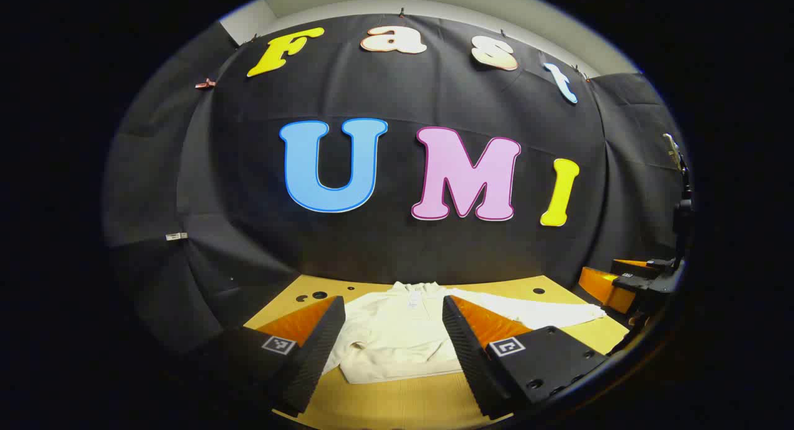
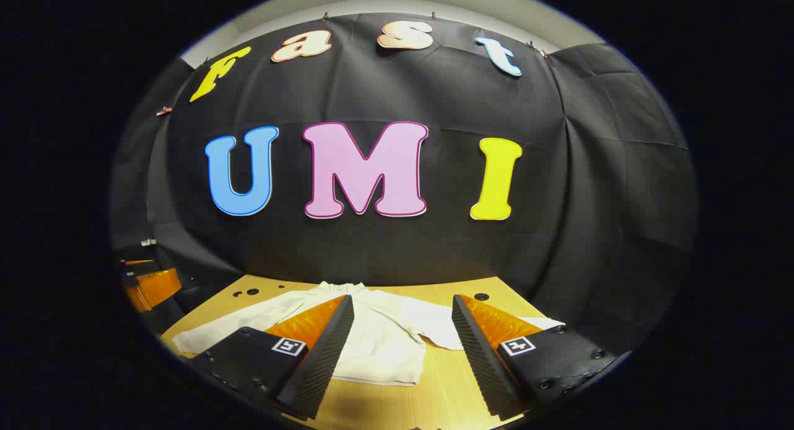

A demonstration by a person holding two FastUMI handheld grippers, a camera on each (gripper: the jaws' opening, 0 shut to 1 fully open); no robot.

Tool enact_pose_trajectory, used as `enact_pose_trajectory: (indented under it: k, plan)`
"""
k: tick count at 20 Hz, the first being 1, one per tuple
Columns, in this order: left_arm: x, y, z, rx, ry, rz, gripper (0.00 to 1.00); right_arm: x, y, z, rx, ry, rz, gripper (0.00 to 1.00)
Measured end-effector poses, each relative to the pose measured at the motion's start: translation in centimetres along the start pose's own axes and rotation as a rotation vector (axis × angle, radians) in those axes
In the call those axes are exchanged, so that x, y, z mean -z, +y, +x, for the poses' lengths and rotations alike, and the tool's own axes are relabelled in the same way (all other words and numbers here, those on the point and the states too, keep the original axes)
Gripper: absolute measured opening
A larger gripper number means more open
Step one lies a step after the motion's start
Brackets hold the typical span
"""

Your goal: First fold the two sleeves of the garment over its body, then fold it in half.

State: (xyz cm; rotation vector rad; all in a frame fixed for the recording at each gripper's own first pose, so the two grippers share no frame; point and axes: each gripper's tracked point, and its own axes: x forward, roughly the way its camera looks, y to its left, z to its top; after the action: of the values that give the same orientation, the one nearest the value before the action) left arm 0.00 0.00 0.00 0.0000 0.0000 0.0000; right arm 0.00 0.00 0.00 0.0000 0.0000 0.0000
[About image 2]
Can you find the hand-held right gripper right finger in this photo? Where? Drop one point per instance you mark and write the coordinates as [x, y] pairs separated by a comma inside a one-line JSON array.
[[481, 355]]

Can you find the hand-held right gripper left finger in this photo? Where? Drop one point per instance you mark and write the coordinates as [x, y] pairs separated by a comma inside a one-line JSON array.
[[322, 355]]

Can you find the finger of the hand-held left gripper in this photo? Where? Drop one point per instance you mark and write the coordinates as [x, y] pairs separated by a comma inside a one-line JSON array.
[[155, 287], [136, 253]]

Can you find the white sweatshirt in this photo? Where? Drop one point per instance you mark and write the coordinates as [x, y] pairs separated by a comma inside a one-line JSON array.
[[384, 343]]

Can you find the black backdrop cloth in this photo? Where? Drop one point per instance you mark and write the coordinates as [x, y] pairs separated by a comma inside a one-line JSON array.
[[434, 244]]

